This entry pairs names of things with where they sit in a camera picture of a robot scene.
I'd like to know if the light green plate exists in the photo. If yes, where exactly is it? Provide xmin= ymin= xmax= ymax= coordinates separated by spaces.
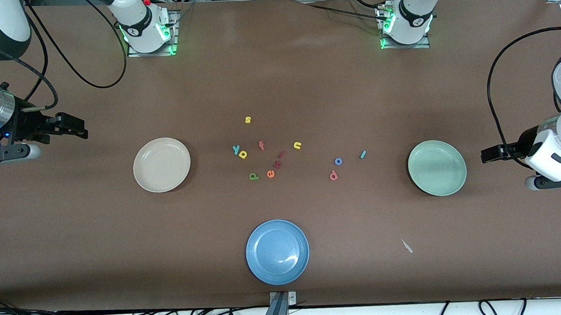
xmin=406 ymin=138 xmax=469 ymax=199

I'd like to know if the beige plate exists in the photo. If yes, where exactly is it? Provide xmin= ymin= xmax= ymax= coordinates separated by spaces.
xmin=131 ymin=136 xmax=193 ymax=194

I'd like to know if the blue plate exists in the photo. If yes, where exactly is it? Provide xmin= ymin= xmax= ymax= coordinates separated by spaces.
xmin=244 ymin=218 xmax=312 ymax=287

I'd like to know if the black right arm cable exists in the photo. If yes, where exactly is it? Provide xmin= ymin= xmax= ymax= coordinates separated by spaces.
xmin=0 ymin=0 xmax=130 ymax=115

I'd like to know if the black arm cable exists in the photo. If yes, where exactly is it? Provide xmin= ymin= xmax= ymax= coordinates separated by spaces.
xmin=0 ymin=0 xmax=130 ymax=115
xmin=483 ymin=27 xmax=561 ymax=171

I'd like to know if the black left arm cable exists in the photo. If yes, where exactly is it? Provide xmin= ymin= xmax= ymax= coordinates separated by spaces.
xmin=483 ymin=27 xmax=561 ymax=171

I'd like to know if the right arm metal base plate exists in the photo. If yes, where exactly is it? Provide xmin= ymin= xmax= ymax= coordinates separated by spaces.
xmin=125 ymin=9 xmax=182 ymax=58

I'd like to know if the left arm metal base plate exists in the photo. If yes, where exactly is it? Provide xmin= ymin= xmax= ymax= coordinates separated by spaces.
xmin=376 ymin=1 xmax=431 ymax=51

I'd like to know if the short black tabletop cable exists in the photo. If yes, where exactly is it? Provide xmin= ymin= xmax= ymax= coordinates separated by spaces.
xmin=347 ymin=0 xmax=388 ymax=12

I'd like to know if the long black tabletop cable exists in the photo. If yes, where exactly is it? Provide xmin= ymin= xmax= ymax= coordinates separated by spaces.
xmin=307 ymin=0 xmax=391 ymax=26

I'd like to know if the grey metal camera bracket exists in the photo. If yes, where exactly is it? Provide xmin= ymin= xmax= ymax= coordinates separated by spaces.
xmin=257 ymin=290 xmax=299 ymax=315

